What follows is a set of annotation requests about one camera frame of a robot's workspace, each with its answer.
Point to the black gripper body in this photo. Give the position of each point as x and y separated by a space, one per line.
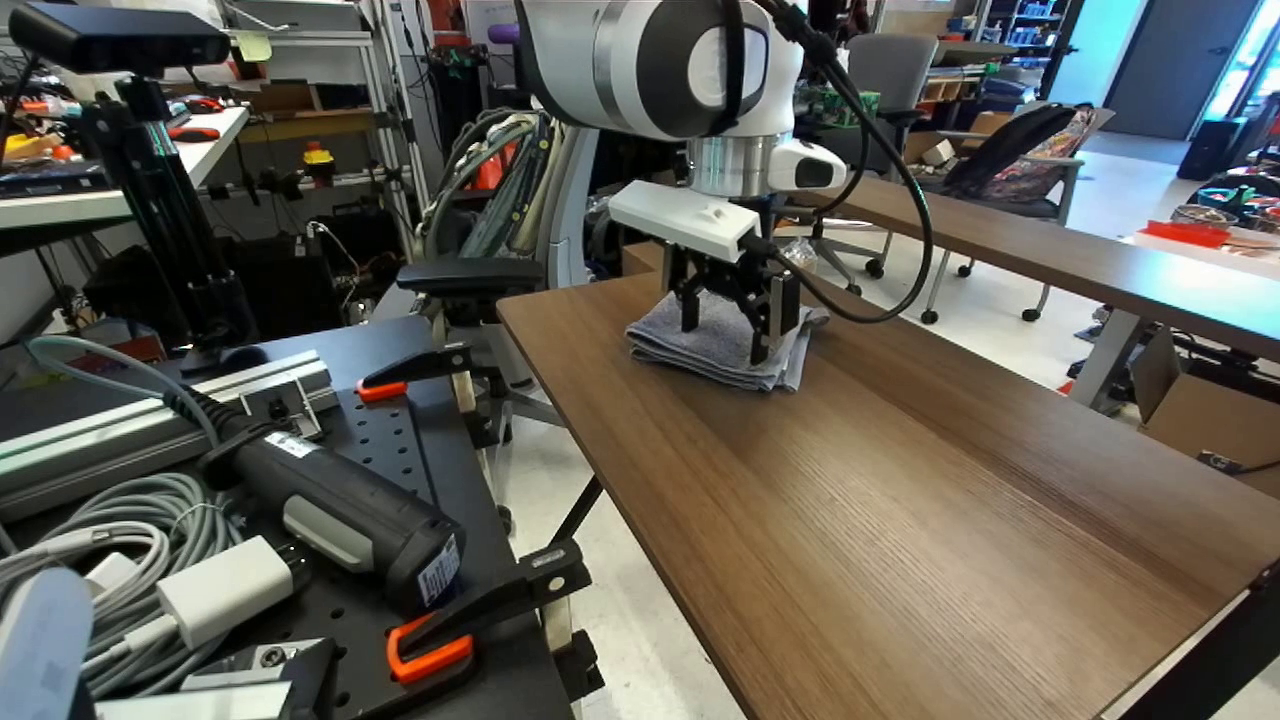
752 278

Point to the grey towel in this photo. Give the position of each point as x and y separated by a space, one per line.
723 346

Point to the orange handled black clamp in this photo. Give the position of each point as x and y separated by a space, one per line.
444 639

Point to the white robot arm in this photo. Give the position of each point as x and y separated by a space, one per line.
714 76

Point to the white power adapter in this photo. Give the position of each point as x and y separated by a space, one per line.
225 590

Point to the black camera on tripod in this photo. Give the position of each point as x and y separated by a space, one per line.
129 133

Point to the grey office chair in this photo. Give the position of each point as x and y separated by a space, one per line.
889 68

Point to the black handheld power tool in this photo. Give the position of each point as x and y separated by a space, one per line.
344 512

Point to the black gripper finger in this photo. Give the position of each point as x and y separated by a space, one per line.
766 330
690 304

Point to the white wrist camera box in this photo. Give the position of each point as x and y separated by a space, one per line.
686 218

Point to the aluminium extrusion rail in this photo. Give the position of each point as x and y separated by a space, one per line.
77 456

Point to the black armrest pad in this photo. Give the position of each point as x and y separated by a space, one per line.
468 278

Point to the wooden work table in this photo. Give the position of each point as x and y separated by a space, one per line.
912 532

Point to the black office chair with backpack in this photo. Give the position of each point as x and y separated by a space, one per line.
1024 167

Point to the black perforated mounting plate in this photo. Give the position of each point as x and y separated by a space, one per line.
225 423

